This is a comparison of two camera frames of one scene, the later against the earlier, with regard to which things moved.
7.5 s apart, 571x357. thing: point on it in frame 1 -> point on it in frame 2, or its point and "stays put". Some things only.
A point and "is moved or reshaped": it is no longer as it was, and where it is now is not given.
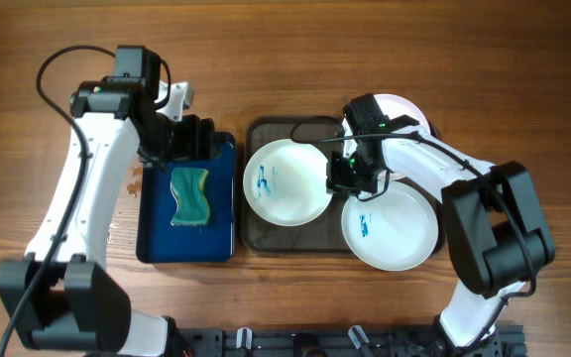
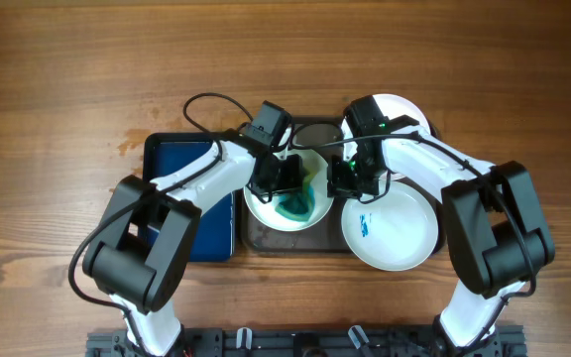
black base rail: x=324 y=342 stays put
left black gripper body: x=169 y=142 -> x=281 y=178
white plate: x=393 y=106 stays put
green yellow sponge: x=193 y=207 is moved or reshaped
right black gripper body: x=340 y=178 stays put
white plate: x=393 y=231 stays put
